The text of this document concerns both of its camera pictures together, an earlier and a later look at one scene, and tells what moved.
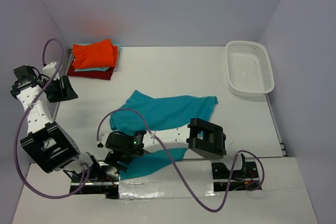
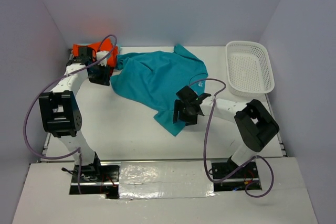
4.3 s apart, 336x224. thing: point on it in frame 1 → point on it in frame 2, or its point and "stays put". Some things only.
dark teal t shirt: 142,112 → 153,78
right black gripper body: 114,157 → 186,114
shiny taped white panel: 166,182 stays put
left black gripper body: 55,92 → 100,74
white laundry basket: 249,72 stays put
